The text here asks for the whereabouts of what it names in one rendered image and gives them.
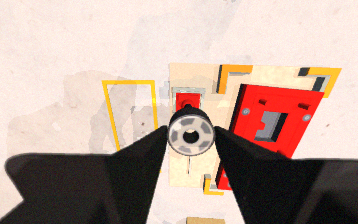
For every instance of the grey wheel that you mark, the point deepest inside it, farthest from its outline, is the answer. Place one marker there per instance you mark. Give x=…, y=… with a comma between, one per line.
x=194, y=143

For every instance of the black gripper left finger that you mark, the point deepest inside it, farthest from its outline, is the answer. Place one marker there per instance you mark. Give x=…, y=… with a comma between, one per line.
x=125, y=180

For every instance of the yellow tape outline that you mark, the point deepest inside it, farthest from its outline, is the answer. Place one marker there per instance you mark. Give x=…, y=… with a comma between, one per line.
x=104, y=82

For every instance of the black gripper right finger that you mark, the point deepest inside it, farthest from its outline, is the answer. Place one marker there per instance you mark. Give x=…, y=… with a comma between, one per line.
x=271, y=188

